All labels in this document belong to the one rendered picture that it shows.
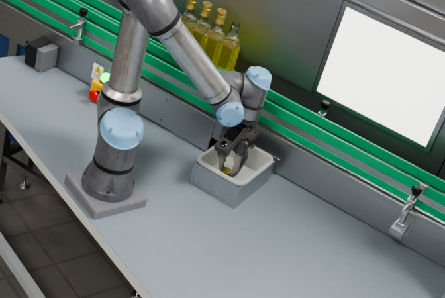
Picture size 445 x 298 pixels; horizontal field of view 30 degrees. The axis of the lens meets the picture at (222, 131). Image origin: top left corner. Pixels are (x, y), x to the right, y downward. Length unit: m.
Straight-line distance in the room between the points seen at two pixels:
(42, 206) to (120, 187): 1.24
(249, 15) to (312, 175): 0.58
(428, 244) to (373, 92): 0.50
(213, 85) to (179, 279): 0.52
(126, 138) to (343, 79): 0.81
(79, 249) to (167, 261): 1.15
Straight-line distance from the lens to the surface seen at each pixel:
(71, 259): 3.33
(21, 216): 3.49
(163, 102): 2.74
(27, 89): 2.85
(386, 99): 2.67
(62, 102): 2.80
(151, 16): 2.08
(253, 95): 2.39
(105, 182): 2.32
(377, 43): 2.63
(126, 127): 2.26
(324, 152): 2.63
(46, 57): 2.93
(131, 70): 2.30
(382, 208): 2.61
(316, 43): 2.71
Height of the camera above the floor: 2.22
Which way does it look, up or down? 31 degrees down
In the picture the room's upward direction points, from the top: 17 degrees clockwise
